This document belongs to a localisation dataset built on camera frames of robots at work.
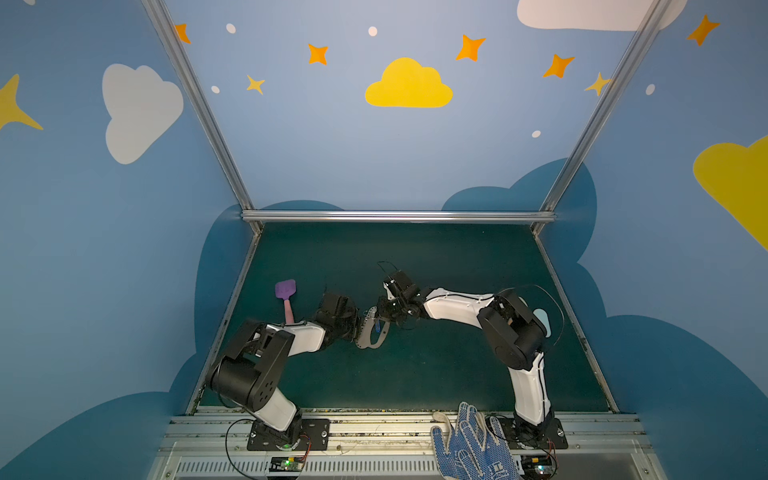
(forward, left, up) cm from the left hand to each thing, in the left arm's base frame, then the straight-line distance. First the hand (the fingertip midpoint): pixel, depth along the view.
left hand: (373, 314), depth 93 cm
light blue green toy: (+1, -55, -2) cm, 55 cm away
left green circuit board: (-39, +20, -3) cm, 44 cm away
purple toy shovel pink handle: (+10, +31, -2) cm, 33 cm away
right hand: (+1, 0, 0) cm, 1 cm away
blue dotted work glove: (-36, -26, -2) cm, 44 cm away
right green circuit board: (-38, -41, -4) cm, 57 cm away
